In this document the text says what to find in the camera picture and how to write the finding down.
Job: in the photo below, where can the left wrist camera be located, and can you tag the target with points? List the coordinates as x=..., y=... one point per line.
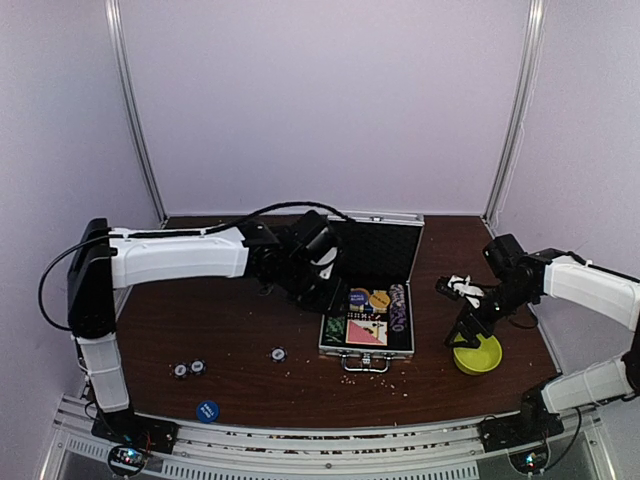
x=314, y=237

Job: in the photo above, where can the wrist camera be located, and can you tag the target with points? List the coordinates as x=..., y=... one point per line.
x=456, y=287
x=314, y=237

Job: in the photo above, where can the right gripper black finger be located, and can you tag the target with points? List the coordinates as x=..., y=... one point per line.
x=473, y=342
x=458, y=337

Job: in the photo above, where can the purple small blind button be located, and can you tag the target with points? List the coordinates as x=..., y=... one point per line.
x=358, y=300

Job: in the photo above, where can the green poker chip stack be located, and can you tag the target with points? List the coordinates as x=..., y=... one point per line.
x=334, y=330

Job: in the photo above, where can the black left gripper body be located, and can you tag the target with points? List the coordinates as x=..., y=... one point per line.
x=308, y=294

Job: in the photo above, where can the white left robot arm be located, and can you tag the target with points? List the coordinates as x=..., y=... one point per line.
x=75, y=291

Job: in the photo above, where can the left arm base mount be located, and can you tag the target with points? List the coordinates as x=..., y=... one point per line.
x=135, y=432

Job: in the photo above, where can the aluminium corner post right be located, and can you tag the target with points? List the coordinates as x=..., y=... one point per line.
x=515, y=128

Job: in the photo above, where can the row of red dice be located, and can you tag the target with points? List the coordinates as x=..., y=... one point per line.
x=367, y=317

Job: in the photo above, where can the aluminium poker case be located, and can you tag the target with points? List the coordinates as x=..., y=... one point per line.
x=379, y=250

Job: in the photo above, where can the blue small blind button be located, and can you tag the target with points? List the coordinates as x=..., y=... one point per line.
x=208, y=412

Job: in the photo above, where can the green bowl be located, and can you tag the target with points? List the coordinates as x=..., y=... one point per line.
x=486, y=358

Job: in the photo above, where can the aluminium corner post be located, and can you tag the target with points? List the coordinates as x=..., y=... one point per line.
x=117, y=37
x=515, y=128

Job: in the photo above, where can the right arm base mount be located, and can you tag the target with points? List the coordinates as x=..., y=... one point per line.
x=508, y=432

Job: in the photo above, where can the purple poker chip stack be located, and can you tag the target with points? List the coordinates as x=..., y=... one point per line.
x=397, y=309

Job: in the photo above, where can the aluminium corner post left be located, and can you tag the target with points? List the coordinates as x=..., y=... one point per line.
x=117, y=37

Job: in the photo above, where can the aluminium front rail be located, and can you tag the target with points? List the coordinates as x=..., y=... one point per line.
x=443, y=450

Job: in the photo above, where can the red card deck box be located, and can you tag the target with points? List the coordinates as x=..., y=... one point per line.
x=361, y=332

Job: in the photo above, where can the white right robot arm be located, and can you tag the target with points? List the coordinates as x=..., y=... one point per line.
x=596, y=306

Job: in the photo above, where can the dark poker chip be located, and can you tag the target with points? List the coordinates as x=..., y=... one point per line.
x=180, y=371
x=197, y=367
x=278, y=354

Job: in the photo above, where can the orange button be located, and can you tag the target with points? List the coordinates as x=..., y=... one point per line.
x=379, y=300

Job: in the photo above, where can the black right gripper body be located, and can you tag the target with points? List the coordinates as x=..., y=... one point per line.
x=507, y=295

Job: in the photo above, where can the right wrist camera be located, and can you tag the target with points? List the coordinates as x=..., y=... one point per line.
x=456, y=287

